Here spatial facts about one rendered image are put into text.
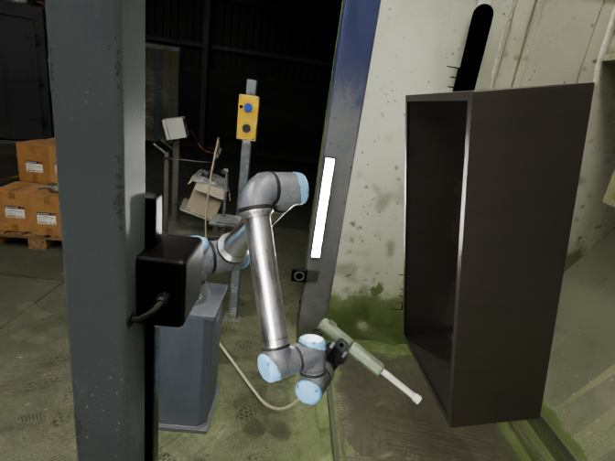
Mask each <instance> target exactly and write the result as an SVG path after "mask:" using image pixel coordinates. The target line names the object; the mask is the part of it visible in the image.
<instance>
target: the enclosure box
mask: <svg viewBox="0 0 615 461"><path fill-rule="evenodd" d="M594 86H595V82H586V83H571V84H557V85H543V86H529V87H514V88H500V89H487V90H474V91H450V92H438V93H426V94H413V95H405V218H404V289H403V337H404V339H405V342H406V344H407V346H408V347H409V349H410V351H411V353H412V355H413V357H414V359H415V362H416V364H417V366H418V368H419V369H420V370H421V372H422V374H423V376H424V378H425V380H426V383H427V385H428V387H429V389H430V390H431V392H432V394H433V396H434V398H435V399H436V401H437V404H438V406H439V408H440V410H441V412H442V413H443V415H444V417H445V419H446V421H447V423H448V426H449V428H453V427H461V426H470V425H479V424H487V423H504V422H512V421H521V420H529V419H538V418H540V415H541V409H542V403H543V398H544V392H545V382H546V376H547V371H548V365H549V360H550V354H551V347H552V342H553V336H554V331H555V325H556V315H557V309H558V304H559V298H560V293H561V286H562V281H563V275H564V270H565V264H566V254H567V248H568V243H569V237H570V232H571V226H572V219H573V214H574V208H575V203H576V197H577V187H578V181H579V176H580V170H581V165H582V158H583V153H584V147H585V142H586V136H587V130H588V120H589V115H590V109H591V103H592V98H593V91H594Z"/></svg>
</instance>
